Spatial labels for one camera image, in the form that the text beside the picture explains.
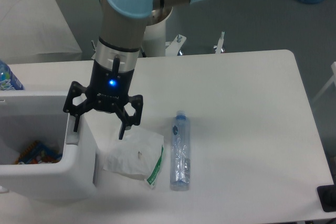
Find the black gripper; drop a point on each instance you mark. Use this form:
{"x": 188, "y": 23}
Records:
{"x": 111, "y": 82}

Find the white push-lid trash can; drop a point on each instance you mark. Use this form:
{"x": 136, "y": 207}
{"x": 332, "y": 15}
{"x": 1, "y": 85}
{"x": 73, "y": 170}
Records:
{"x": 29, "y": 116}

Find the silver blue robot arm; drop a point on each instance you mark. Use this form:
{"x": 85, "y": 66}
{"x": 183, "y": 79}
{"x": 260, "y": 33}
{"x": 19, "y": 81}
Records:
{"x": 123, "y": 25}

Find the crumpled white plastic wrapper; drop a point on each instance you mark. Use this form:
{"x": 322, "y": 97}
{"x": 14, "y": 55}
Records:
{"x": 138, "y": 155}

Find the colourful snack wrapper in bin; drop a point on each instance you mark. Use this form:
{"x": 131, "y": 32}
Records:
{"x": 38, "y": 153}

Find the clear empty plastic bottle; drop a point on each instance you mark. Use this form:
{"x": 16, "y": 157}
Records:
{"x": 180, "y": 171}

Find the blue labelled drink bottle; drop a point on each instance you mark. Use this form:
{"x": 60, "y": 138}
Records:
{"x": 9, "y": 81}

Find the white cloth with lettering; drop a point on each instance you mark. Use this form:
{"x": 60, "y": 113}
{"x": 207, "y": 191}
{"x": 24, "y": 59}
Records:
{"x": 35, "y": 31}

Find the black device at table corner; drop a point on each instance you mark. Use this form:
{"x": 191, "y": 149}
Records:
{"x": 326, "y": 195}

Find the white chair frame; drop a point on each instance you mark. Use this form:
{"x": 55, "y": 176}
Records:
{"x": 326, "y": 86}

